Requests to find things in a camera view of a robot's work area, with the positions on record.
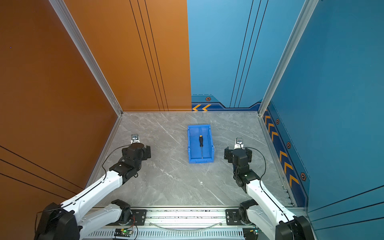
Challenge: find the right aluminium corner post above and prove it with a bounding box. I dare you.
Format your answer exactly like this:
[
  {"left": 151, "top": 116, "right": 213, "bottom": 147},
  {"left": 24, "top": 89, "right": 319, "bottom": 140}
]
[{"left": 258, "top": 0, "right": 319, "bottom": 117}]

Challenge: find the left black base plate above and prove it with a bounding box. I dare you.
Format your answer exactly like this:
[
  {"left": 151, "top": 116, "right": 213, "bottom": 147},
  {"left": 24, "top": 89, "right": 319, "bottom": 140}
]
[{"left": 109, "top": 209, "right": 147, "bottom": 227}]

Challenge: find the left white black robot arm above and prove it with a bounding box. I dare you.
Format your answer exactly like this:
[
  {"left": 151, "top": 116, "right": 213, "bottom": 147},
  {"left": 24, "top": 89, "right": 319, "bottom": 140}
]
[{"left": 35, "top": 142, "right": 151, "bottom": 240}]

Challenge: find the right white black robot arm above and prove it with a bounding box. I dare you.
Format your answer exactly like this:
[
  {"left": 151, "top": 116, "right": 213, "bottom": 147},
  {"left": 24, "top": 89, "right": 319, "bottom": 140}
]
[{"left": 224, "top": 147, "right": 315, "bottom": 240}]

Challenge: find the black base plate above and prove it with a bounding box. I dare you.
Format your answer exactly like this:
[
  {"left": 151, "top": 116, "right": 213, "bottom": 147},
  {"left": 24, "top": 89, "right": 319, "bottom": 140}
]
[
  {"left": 109, "top": 209, "right": 147, "bottom": 227},
  {"left": 225, "top": 209, "right": 247, "bottom": 226}
]

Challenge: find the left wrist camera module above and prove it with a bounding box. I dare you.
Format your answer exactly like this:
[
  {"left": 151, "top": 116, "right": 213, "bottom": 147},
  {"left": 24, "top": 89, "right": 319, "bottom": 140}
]
[{"left": 131, "top": 134, "right": 140, "bottom": 144}]

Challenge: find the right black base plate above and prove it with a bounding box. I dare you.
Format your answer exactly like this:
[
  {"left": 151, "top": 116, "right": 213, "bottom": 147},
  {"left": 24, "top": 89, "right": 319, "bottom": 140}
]
[{"left": 225, "top": 209, "right": 247, "bottom": 226}]

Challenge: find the black yellow handled screwdriver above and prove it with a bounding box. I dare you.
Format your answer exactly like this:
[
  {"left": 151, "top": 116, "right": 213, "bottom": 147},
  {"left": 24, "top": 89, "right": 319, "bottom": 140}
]
[{"left": 199, "top": 135, "right": 204, "bottom": 159}]

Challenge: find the aluminium corner post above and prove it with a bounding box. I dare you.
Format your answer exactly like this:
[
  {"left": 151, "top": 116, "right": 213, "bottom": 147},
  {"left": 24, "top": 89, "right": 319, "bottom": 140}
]
[
  {"left": 49, "top": 0, "right": 124, "bottom": 117},
  {"left": 258, "top": 0, "right": 319, "bottom": 117}
]

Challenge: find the blue plastic bin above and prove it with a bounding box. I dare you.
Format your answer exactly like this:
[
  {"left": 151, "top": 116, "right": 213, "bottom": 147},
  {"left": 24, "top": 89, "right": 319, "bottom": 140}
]
[{"left": 188, "top": 125, "right": 215, "bottom": 164}]

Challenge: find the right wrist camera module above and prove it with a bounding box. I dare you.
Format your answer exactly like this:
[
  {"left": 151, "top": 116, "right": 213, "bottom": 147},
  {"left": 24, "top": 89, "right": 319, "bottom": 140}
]
[{"left": 234, "top": 138, "right": 245, "bottom": 149}]

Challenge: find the left green circuit board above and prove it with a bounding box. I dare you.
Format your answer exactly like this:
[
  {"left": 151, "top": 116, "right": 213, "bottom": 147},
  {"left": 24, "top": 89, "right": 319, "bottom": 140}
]
[{"left": 114, "top": 229, "right": 134, "bottom": 238}]

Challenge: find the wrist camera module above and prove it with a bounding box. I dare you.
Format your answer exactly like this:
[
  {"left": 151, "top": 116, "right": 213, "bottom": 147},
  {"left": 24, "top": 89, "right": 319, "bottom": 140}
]
[
  {"left": 131, "top": 134, "right": 140, "bottom": 144},
  {"left": 234, "top": 138, "right": 245, "bottom": 149}
]

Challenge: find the aluminium front rail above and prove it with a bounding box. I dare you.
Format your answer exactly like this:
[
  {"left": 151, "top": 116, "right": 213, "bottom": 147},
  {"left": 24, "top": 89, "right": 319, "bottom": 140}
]
[{"left": 85, "top": 206, "right": 267, "bottom": 240}]

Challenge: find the left aluminium corner post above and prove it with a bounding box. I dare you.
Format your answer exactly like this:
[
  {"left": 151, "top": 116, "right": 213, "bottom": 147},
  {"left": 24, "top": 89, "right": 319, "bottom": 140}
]
[{"left": 49, "top": 0, "right": 124, "bottom": 117}]

